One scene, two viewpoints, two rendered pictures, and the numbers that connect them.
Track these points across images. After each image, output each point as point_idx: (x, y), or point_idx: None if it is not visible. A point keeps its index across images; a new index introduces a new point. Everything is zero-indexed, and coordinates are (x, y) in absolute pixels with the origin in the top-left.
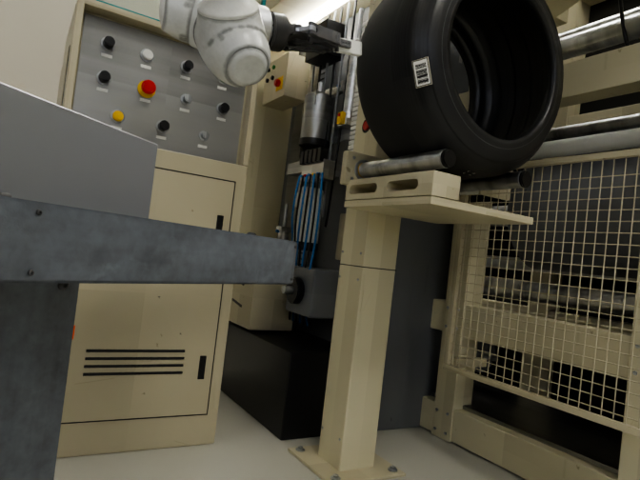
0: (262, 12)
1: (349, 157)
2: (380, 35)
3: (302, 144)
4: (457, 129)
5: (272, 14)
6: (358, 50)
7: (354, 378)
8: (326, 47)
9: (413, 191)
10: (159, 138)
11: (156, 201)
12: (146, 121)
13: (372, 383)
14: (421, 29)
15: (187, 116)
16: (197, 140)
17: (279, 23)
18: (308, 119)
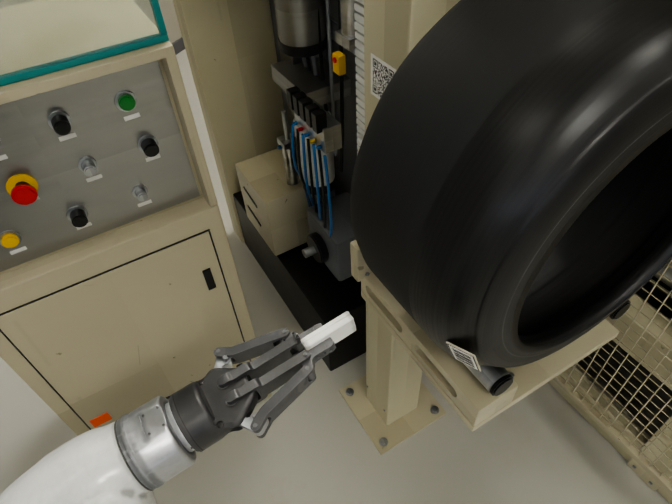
0: (167, 465)
1: (359, 257)
2: (387, 244)
3: (285, 54)
4: (519, 365)
5: (184, 436)
6: (349, 330)
7: (393, 382)
8: (291, 355)
9: (450, 396)
10: (82, 228)
11: (123, 300)
12: (51, 221)
13: (412, 373)
14: (464, 312)
15: (103, 183)
16: (134, 200)
17: (202, 444)
18: (284, 16)
